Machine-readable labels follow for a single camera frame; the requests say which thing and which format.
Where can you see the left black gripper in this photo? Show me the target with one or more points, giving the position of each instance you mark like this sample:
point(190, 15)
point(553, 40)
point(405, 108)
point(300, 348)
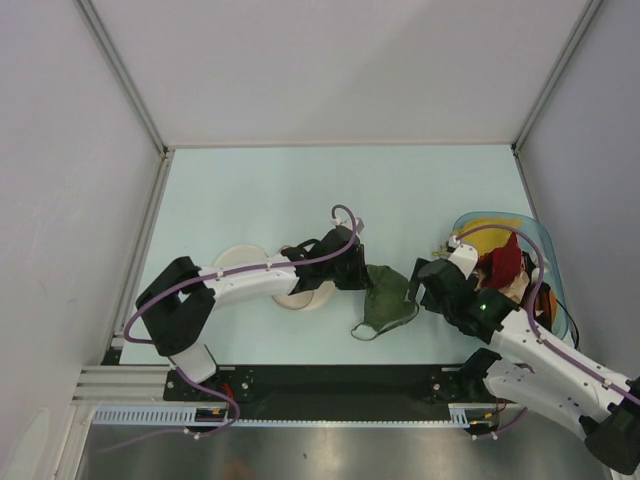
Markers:
point(360, 279)

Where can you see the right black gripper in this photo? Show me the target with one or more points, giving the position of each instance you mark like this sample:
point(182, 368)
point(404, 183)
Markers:
point(414, 281)

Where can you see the round beige mesh laundry bag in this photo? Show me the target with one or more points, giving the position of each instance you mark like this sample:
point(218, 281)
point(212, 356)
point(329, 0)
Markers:
point(278, 284)

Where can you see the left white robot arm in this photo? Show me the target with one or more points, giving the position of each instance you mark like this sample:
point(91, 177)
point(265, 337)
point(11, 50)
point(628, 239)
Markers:
point(176, 306)

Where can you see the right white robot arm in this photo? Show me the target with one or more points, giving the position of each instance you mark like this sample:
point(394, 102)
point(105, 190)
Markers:
point(523, 363)

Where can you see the yellow garment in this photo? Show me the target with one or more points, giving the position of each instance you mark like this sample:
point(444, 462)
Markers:
point(487, 240)

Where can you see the red lace garment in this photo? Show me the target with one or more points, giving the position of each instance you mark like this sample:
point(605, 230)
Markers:
point(501, 266)

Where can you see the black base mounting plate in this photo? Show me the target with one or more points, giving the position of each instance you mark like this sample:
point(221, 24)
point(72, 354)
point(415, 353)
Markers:
point(349, 391)

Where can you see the translucent blue plastic basket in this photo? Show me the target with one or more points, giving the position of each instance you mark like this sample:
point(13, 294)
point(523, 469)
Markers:
point(537, 251)

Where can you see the orange black garment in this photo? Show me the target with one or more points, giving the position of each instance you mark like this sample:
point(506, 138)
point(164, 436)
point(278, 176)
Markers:
point(545, 307)

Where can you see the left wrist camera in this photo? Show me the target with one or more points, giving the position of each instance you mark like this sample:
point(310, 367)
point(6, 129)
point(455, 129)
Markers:
point(357, 225)

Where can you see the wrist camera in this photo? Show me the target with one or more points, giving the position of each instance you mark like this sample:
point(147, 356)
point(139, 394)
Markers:
point(462, 255)
point(357, 225)

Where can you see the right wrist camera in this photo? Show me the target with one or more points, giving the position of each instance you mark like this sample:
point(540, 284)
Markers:
point(462, 255)

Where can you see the white slotted cable duct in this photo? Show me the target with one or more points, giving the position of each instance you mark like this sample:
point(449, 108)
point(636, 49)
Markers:
point(208, 418)

